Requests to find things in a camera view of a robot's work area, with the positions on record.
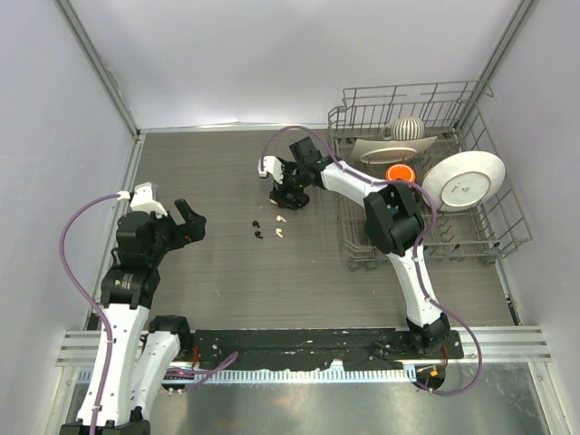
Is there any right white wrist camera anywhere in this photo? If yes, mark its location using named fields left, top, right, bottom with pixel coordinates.
left=257, top=156, right=284, bottom=183

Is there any white slotted cable duct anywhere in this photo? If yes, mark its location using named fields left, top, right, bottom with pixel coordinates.
left=77, top=367, right=417, bottom=384

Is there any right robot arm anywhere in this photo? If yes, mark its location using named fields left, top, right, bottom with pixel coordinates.
left=257, top=138, right=450, bottom=358

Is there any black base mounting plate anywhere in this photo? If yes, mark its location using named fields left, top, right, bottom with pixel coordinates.
left=179, top=328, right=464, bottom=372

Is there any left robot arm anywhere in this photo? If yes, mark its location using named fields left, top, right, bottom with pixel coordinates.
left=60, top=198, right=207, bottom=434

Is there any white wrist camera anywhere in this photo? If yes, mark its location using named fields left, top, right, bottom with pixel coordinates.
left=117, top=182, right=168, bottom=218
left=257, top=156, right=284, bottom=183

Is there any grey wire dish rack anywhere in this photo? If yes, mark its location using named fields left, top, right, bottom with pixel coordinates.
left=328, top=81, right=531, bottom=263

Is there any white square plate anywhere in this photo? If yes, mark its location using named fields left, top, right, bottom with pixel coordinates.
left=346, top=136, right=437, bottom=165

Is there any white round plate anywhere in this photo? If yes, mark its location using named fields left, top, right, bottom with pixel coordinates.
left=421, top=150, right=506, bottom=212

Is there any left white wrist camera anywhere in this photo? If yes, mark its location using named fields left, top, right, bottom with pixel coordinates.
left=117, top=182, right=168, bottom=218

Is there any striped ceramic mug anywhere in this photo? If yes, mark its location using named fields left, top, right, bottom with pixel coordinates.
left=382, top=116, right=425, bottom=141

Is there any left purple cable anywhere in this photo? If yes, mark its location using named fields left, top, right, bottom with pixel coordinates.
left=60, top=191, right=132, bottom=431

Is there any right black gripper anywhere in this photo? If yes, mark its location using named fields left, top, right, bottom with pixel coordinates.
left=269, top=159, right=307, bottom=211

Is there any orange mug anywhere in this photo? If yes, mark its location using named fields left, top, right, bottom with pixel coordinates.
left=385, top=163, right=416, bottom=182

